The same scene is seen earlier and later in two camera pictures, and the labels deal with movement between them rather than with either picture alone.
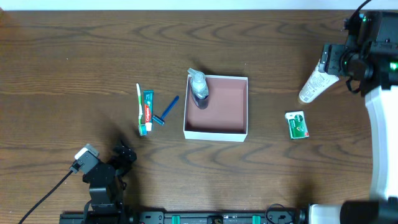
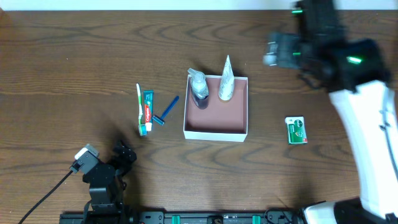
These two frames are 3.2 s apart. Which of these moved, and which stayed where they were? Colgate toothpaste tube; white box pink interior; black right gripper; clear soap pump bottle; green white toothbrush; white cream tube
Moved: black right gripper; white cream tube
Stayed: green white toothbrush; white box pink interior; Colgate toothpaste tube; clear soap pump bottle
